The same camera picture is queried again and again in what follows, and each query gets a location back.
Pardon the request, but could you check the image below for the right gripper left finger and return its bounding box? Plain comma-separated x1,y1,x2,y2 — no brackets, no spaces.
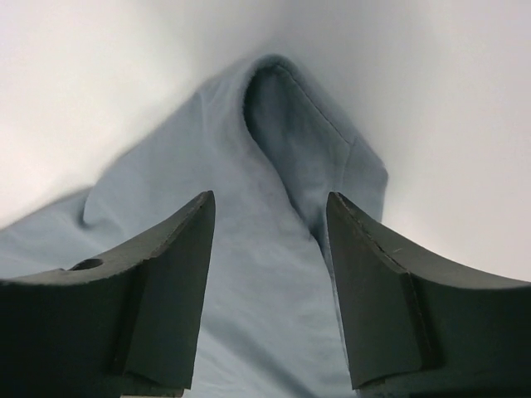
1,191,216,397

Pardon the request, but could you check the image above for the grey-blue t-shirt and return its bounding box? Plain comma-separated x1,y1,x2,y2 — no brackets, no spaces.
1,56,387,397

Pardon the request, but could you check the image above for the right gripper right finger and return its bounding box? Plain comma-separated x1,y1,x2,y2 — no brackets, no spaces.
326,192,530,397

